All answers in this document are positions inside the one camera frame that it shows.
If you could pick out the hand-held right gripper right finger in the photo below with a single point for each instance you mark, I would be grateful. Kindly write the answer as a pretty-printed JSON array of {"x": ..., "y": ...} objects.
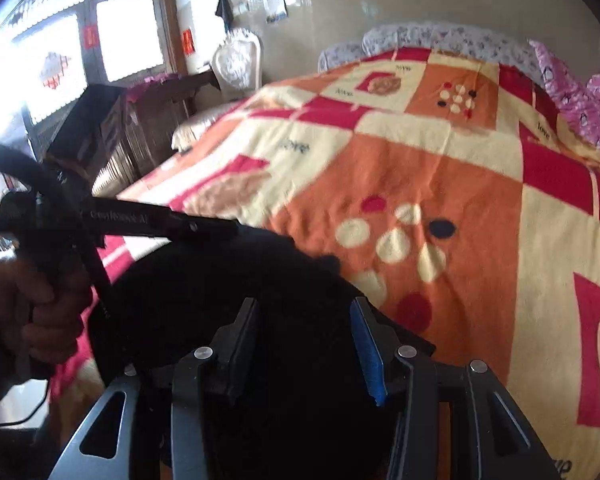
[{"x": 367, "y": 355}]

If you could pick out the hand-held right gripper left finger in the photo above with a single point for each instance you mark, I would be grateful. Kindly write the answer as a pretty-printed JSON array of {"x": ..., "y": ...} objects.
[{"x": 245, "y": 355}]

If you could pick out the black pants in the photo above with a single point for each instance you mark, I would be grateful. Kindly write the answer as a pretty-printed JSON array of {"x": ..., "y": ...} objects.
[{"x": 290, "y": 300}]

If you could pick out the person's left hand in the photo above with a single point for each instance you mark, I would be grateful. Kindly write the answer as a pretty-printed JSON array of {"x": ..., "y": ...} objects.
[{"x": 45, "y": 330}]

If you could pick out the dark wooden cabinet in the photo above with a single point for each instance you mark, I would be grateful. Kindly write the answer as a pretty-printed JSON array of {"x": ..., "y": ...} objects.
[{"x": 130, "y": 150}]

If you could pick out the black box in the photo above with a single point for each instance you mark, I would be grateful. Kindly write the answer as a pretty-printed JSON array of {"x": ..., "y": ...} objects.
[{"x": 85, "y": 120}]

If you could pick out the cream lace seat cover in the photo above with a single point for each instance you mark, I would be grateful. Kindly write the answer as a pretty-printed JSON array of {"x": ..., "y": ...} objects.
[{"x": 200, "y": 120}]

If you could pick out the magenta cloth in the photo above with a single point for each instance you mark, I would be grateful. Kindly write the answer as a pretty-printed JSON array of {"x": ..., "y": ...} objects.
[{"x": 152, "y": 82}]

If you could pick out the red diamond window decoration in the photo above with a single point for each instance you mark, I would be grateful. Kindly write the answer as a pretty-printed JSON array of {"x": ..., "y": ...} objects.
[{"x": 55, "y": 69}]

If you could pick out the red paper sticker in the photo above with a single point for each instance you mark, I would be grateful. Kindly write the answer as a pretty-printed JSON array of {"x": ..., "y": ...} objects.
[
  {"x": 90, "y": 37},
  {"x": 189, "y": 42}
]

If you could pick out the white ornate chair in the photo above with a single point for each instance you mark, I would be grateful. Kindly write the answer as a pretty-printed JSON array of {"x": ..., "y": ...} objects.
[{"x": 237, "y": 65}]

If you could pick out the printed checkered blanket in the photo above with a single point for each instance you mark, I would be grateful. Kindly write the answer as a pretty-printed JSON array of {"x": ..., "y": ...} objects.
[{"x": 430, "y": 170}]

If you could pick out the wooden framed window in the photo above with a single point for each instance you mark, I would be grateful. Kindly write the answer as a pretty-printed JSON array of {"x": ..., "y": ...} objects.
[{"x": 172, "y": 20}]

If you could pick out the dark hanging cloth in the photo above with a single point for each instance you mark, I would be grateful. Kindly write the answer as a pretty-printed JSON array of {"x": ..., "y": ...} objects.
[{"x": 225, "y": 7}]

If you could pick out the small floral pillow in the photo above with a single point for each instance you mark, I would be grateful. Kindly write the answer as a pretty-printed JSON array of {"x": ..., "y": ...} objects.
[{"x": 340, "y": 52}]

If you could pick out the pink penguin quilt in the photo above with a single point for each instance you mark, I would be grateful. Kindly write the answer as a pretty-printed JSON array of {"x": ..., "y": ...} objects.
[{"x": 580, "y": 105}]

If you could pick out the large floral pillow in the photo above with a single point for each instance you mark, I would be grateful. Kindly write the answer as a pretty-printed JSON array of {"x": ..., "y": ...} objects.
[{"x": 445, "y": 35}]

